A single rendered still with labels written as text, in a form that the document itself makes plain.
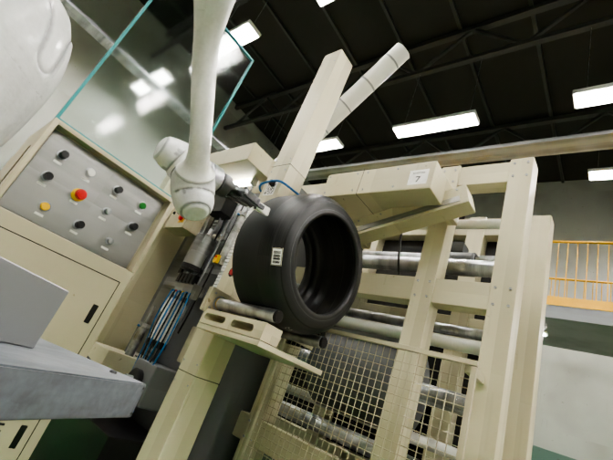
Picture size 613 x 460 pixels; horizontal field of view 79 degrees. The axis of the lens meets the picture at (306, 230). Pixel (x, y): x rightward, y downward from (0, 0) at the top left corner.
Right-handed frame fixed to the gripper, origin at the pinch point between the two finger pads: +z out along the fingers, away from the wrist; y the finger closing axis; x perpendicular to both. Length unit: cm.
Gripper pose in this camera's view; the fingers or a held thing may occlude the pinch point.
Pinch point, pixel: (261, 208)
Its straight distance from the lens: 134.7
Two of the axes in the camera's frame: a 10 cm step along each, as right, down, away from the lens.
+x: -2.5, 9.2, -2.9
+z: 6.2, 3.8, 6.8
